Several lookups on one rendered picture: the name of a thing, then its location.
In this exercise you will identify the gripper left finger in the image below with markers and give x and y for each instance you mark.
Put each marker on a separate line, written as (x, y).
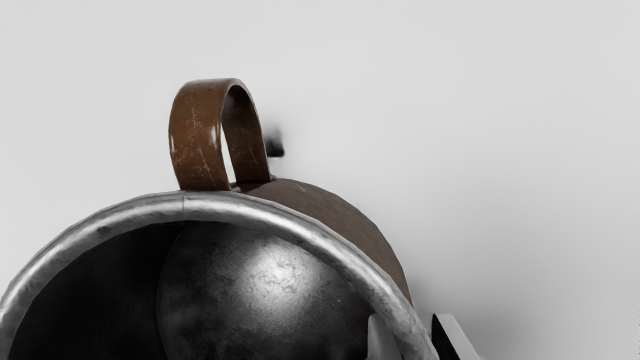
(377, 345)

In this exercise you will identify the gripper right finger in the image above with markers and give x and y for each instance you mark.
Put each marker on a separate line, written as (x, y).
(452, 342)

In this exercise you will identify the brown mug with silver rim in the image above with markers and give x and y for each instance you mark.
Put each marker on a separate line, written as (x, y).
(260, 280)

